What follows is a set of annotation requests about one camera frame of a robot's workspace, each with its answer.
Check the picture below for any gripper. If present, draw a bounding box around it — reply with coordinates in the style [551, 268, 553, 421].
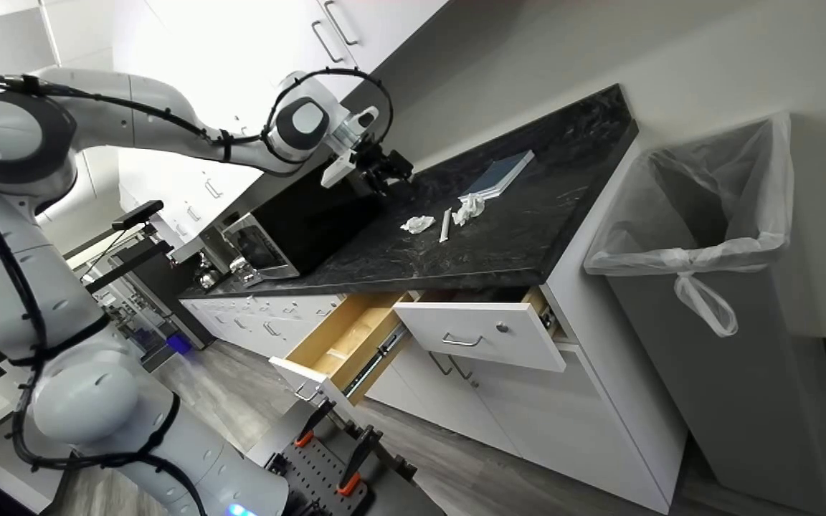
[356, 141, 415, 199]

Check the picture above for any white cabinet door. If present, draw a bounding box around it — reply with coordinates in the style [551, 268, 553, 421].
[465, 343, 675, 514]
[142, 0, 365, 133]
[364, 343, 523, 459]

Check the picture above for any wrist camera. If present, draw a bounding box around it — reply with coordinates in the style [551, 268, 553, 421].
[321, 152, 358, 189]

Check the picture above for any row of white drawers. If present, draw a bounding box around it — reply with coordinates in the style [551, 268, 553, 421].
[179, 293, 348, 360]

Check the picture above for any open drawer with wooden inside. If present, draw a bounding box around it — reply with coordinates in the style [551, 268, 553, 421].
[268, 290, 419, 406]

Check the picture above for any camera on mount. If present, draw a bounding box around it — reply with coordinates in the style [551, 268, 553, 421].
[62, 200, 174, 295]

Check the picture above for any open white drawer with lock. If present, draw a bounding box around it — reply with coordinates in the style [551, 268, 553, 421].
[392, 285, 570, 374]

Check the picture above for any grey trash bin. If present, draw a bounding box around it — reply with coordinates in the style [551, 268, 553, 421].
[584, 115, 826, 515]

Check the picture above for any black microwave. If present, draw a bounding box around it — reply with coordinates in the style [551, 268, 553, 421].
[221, 163, 388, 282]

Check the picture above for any clear trash bag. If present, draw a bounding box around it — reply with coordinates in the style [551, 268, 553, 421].
[583, 110, 795, 338]

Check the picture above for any blue notebook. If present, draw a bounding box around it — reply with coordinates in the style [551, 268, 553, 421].
[459, 149, 536, 201]

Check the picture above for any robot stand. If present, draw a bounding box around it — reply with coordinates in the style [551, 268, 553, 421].
[244, 396, 451, 516]

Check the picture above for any silver kettle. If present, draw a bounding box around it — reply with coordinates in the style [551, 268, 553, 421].
[194, 258, 222, 292]

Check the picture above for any upper cabinet door handle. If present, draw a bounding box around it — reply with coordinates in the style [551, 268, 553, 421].
[323, 0, 361, 47]
[310, 19, 346, 66]

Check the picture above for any white upper cabinet door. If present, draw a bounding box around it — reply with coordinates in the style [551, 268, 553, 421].
[142, 0, 365, 133]

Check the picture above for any black clamp with orange tip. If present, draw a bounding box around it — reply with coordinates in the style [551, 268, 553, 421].
[293, 398, 336, 449]
[336, 424, 384, 498]

